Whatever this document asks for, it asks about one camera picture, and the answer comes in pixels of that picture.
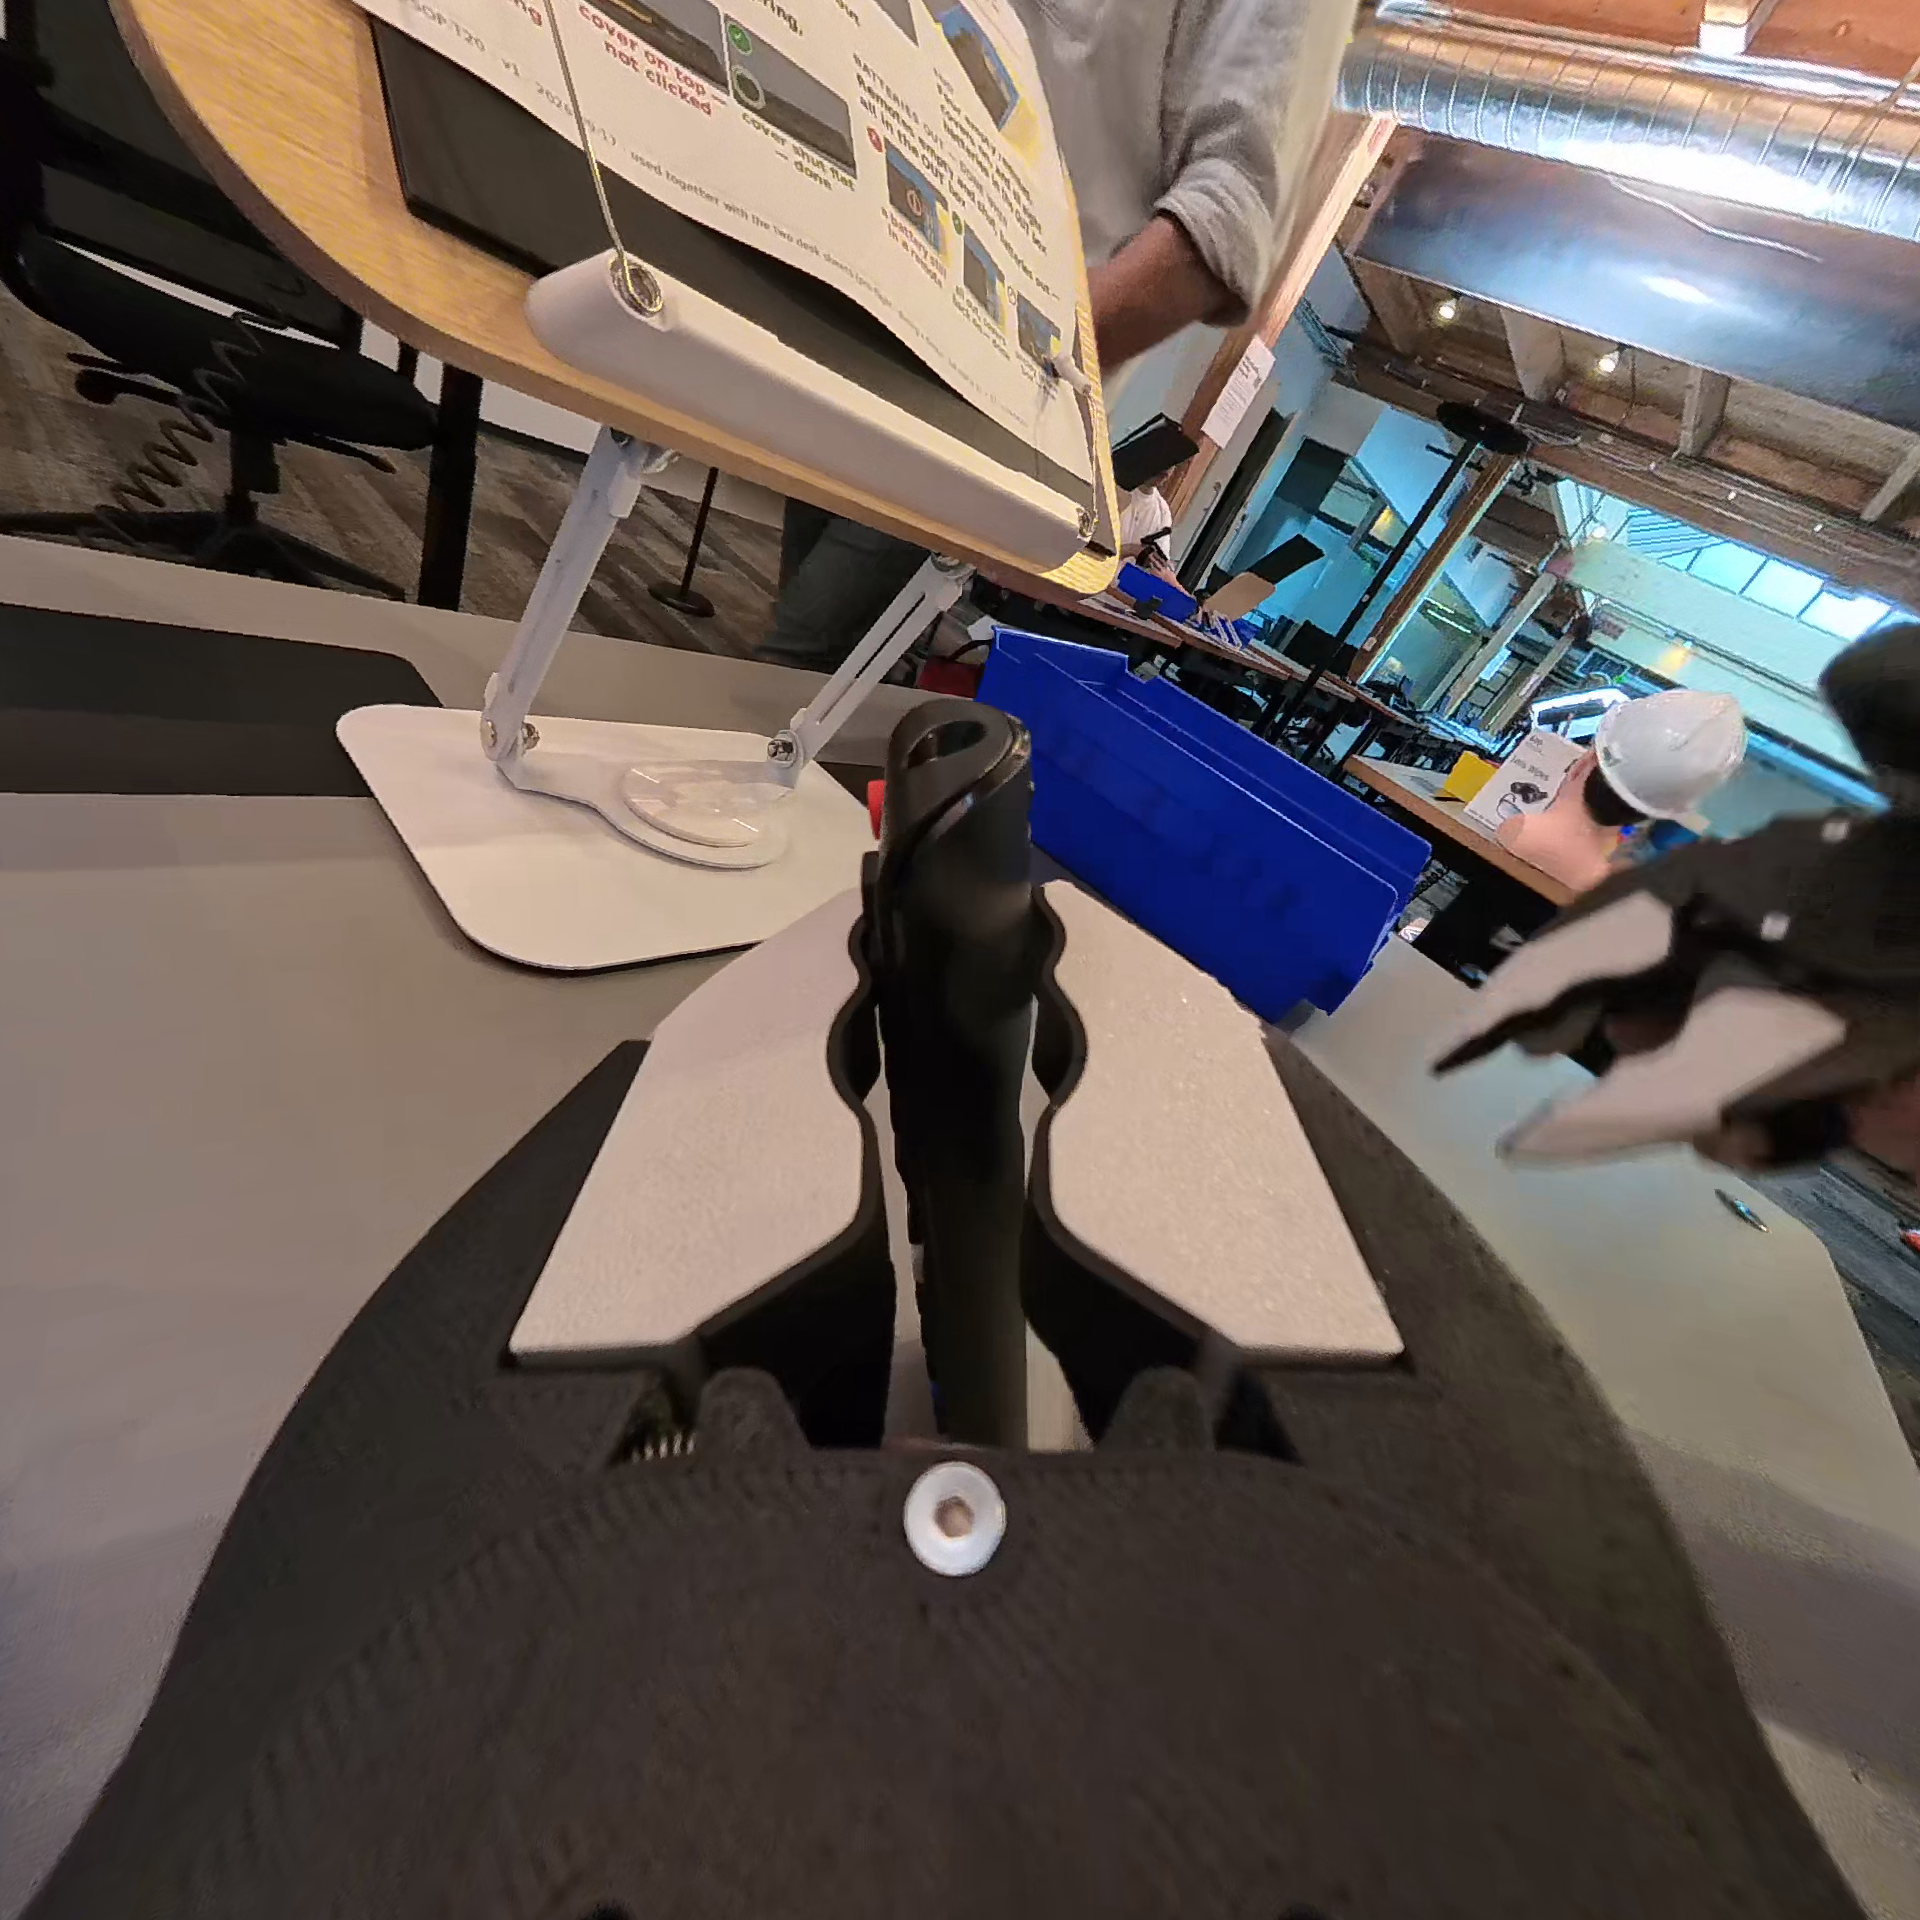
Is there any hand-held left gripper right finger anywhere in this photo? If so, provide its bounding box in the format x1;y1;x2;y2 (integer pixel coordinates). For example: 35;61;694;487
1025;879;1411;1450

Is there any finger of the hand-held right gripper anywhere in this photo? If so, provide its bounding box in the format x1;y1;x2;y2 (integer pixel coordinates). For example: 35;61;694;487
1501;989;1851;1167
1432;892;1683;1073

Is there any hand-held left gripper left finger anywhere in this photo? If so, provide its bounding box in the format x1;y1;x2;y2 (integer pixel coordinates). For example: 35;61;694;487
507;888;902;1450

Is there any black remote control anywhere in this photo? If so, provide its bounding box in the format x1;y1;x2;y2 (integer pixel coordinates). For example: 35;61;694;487
863;696;1041;1450

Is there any blue plastic bin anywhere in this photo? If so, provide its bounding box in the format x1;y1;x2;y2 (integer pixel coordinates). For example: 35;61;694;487
974;625;1435;1026

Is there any grey desk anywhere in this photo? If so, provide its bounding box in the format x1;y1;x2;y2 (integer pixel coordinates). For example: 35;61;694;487
0;531;1920;1920

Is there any pink mannequin head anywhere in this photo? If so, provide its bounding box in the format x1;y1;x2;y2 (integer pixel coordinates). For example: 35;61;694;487
1501;756;1712;901

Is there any white product box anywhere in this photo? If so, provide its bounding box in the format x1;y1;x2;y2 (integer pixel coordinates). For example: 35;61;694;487
1462;726;1601;834

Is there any wooden top table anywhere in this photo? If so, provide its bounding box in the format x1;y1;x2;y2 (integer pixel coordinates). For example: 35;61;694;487
1343;750;1593;909

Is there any white hard hat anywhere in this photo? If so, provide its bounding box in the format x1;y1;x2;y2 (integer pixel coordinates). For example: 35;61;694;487
1593;689;1751;824

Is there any black pole stand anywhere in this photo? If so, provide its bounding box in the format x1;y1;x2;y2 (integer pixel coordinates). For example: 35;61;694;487
1350;396;1532;683

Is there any black floor stand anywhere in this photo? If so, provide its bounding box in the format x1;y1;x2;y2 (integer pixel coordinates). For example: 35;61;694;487
653;463;722;620

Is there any white paper notice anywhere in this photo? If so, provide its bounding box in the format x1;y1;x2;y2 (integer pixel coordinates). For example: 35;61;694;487
1201;335;1279;447

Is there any black table leg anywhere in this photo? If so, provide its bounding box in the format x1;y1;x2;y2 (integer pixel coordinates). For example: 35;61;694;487
416;352;486;610

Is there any printed instruction sheet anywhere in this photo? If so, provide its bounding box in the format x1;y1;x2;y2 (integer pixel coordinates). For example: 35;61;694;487
352;0;1110;443

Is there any wooden book stand board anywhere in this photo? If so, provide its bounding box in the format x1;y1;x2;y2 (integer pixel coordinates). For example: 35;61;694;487
112;0;1125;600

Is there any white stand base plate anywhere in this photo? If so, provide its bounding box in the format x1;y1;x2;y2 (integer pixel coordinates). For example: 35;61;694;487
335;425;979;973

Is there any silver ventilation duct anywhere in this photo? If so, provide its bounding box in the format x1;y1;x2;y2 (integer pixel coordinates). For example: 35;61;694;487
1334;0;1920;250

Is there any coiled black cable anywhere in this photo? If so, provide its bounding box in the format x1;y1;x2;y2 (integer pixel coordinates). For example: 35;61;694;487
112;321;265;519

